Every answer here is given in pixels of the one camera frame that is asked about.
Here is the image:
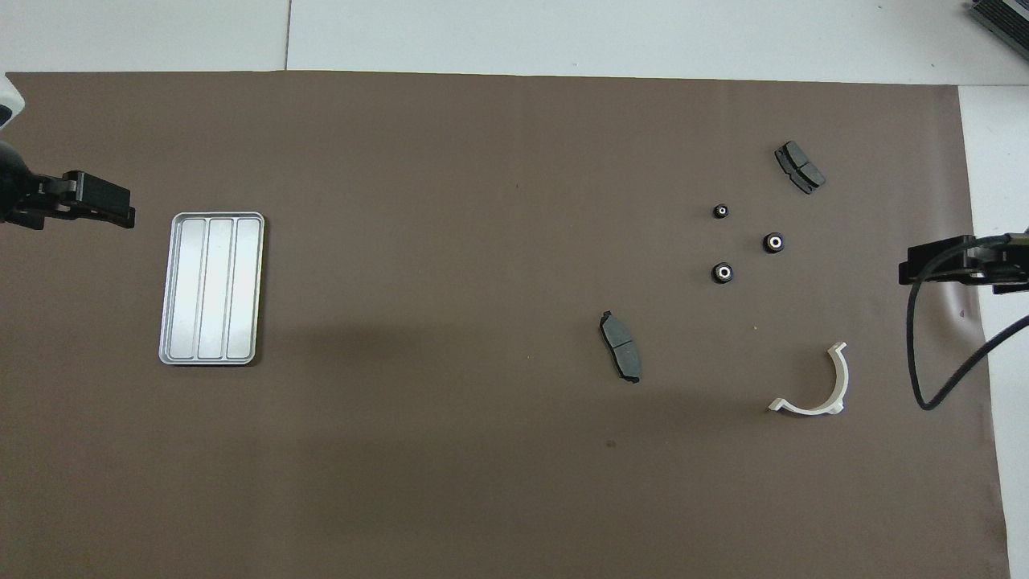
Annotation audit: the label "stacked dark grey brake pads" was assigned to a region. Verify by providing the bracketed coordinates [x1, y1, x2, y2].
[774, 141, 826, 195]

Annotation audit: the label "single dark grey brake pad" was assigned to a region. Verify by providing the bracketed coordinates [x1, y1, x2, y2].
[599, 310, 643, 384]

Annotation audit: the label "brown paper table mat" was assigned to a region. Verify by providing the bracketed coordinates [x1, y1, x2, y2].
[0, 71, 1012, 579]

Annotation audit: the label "grey finned metal device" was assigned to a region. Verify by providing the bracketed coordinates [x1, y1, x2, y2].
[967, 0, 1029, 59]

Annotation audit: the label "white curved plastic clamp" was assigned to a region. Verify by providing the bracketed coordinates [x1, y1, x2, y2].
[769, 341, 850, 417]

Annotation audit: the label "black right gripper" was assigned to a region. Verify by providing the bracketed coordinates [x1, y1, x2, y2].
[899, 232, 1029, 295]

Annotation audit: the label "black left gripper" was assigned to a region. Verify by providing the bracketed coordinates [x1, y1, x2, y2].
[0, 141, 137, 231]

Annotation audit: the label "silver ribbed metal tray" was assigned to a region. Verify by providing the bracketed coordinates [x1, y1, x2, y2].
[158, 211, 266, 367]

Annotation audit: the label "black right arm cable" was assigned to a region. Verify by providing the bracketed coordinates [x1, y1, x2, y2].
[906, 233, 1029, 412]

